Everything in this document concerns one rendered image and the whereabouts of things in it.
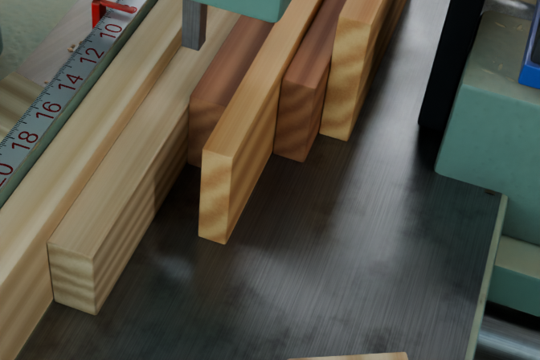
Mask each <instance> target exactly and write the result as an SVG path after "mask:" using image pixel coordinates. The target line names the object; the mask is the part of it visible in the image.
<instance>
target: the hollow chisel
mask: <svg viewBox="0 0 540 360"><path fill-rule="evenodd" d="M206 28H207V5H206V4H202V3H200V2H195V1H191V0H182V46H183V47H187V48H190V49H193V50H196V51H199V50H200V48H201V47H202V45H203V44H204V43H205V41H206Z"/></svg>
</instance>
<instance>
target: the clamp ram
mask: <svg viewBox="0 0 540 360"><path fill-rule="evenodd" d="M535 7H536V5H534V4H531V3H528V2H522V1H519V0H450V3H449V6H448V11H447V14H446V17H445V20H444V25H443V29H442V32H441V35H440V41H439V43H438V47H437V50H436V55H435V58H434V61H433V65H432V69H431V73H430V76H429V79H428V82H427V87H426V91H425V94H424V97H423V103H422V105H421V109H420V112H419V117H418V124H419V125H422V126H425V127H428V128H431V129H435V130H439V131H444V130H445V128H446V125H447V122H448V118H449V115H450V112H451V109H452V104H453V101H454V99H455V96H456V91H457V89H458V85H459V82H460V78H461V76H462V72H463V70H464V66H465V62H466V59H467V57H468V53H469V49H470V47H471V44H472V41H473V36H474V34H475V31H476V28H477V24H478V21H479V18H480V16H481V15H482V14H483V13H484V12H485V11H488V10H493V11H496V12H499V13H502V14H507V15H511V16H514V17H518V18H523V19H526V20H530V21H532V19H533V16H534V11H535Z"/></svg>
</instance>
